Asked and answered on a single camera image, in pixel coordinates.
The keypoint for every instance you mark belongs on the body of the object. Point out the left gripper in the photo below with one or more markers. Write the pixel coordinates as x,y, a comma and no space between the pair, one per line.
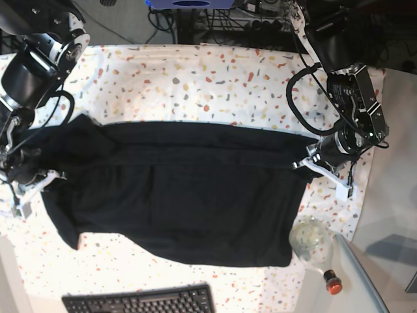
330,154

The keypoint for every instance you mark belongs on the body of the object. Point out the blue box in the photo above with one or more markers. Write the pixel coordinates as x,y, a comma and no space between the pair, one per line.
189,4

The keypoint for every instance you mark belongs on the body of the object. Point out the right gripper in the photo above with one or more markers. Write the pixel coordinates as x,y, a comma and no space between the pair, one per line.
19,162

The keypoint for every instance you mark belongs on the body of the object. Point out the clear bottle with red cap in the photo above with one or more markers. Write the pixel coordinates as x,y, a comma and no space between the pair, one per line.
313,245

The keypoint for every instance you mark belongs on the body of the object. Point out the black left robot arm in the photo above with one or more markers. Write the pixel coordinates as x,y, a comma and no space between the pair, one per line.
326,29

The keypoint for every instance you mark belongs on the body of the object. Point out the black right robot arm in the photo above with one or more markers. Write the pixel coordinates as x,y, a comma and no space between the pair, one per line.
53,40

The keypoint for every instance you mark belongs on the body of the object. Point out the black power strip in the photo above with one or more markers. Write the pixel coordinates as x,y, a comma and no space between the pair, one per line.
267,27

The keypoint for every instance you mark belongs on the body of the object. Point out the black t-shirt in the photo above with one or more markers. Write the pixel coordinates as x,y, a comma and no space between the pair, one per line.
195,193

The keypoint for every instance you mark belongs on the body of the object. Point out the black computer keyboard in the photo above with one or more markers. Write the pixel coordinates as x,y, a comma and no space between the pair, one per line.
195,298

